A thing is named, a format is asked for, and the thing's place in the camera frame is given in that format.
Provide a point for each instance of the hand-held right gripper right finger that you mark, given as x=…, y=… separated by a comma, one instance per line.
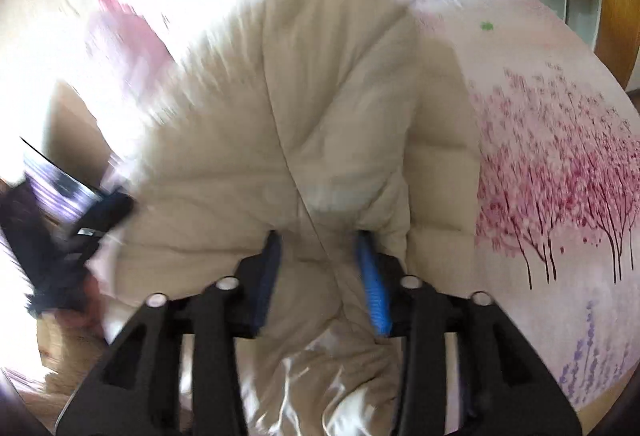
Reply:
x=372, y=283

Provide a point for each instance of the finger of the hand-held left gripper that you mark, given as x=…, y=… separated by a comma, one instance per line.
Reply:
x=111, y=212

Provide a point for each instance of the cream quilted down jacket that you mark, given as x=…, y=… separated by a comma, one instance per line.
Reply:
x=280, y=156

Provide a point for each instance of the black television screen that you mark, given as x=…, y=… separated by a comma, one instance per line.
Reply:
x=57, y=178

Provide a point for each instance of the pink floral bed sheet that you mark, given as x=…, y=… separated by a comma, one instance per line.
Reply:
x=550, y=166

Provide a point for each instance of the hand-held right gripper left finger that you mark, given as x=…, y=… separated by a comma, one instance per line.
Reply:
x=269, y=268

